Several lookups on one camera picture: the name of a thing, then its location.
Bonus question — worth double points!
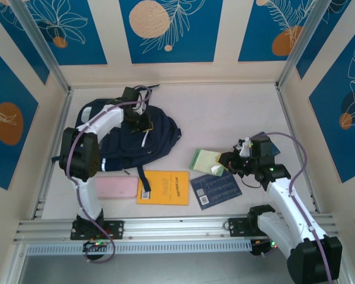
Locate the thin glossy softcover book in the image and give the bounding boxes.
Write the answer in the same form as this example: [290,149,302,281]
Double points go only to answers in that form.
[250,131,281,157]

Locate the navy blue student backpack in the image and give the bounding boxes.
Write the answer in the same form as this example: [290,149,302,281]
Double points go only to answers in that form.
[76,84,183,193]

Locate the green notebook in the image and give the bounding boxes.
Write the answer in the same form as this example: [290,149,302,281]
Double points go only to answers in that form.
[189,147,225,178]

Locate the dark blue printed booklet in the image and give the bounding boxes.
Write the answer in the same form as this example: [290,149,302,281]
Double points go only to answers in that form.
[189,171,243,211]

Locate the pink pencil case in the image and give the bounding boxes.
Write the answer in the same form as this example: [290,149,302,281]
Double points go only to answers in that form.
[95,176,139,199]

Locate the yellow softcover book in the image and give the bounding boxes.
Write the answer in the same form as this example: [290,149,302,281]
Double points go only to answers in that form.
[135,170,190,206]

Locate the aluminium front leg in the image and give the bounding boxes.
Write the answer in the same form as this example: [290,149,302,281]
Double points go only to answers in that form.
[0,241,28,284]

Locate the thin black right camera cable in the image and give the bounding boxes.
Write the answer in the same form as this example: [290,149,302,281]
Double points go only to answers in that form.
[241,176,263,189]

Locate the aluminium side rail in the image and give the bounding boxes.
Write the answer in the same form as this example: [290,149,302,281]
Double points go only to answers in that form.
[276,84,322,214]
[31,88,75,220]

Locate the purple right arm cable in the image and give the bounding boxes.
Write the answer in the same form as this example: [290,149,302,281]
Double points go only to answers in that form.
[251,132,334,284]

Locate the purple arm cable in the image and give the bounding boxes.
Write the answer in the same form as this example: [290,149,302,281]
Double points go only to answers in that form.
[251,132,334,284]
[65,85,152,264]

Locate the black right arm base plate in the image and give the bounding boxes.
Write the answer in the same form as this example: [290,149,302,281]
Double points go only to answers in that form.
[228,217,251,237]

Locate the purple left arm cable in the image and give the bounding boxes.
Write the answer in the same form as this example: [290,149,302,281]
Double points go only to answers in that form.
[65,85,152,264]

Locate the aluminium mounting rail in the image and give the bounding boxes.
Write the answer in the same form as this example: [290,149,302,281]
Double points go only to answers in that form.
[13,213,341,243]

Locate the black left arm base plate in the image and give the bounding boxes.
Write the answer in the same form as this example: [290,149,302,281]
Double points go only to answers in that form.
[70,220,125,241]

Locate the aluminium frame post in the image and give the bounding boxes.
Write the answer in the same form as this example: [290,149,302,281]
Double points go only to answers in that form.
[276,0,334,89]
[9,0,71,93]

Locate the white slotted cable duct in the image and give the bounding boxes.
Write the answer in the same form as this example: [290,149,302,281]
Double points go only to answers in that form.
[25,240,252,256]

